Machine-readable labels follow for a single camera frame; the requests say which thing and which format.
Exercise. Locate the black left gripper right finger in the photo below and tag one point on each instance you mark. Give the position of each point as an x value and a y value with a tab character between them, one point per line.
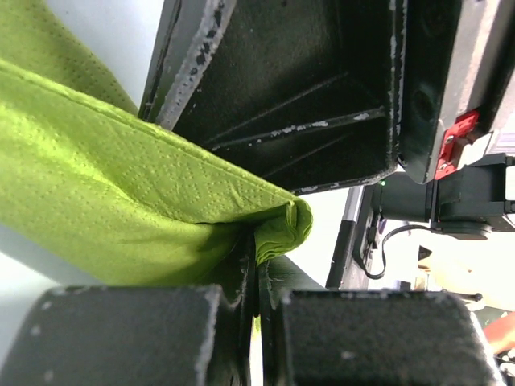
315	336

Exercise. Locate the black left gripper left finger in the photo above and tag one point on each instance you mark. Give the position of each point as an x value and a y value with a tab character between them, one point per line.
139	335

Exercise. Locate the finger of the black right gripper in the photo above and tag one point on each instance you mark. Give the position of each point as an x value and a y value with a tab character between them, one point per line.
304	94

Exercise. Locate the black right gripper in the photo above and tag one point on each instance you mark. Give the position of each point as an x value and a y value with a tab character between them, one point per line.
459	58

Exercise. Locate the green paper napkin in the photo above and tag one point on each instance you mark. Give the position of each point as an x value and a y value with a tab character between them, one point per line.
125	201

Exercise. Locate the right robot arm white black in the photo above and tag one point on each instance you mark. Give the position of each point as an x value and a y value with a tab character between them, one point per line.
457	202

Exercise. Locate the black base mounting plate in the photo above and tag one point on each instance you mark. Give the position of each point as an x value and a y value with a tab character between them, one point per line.
358	237

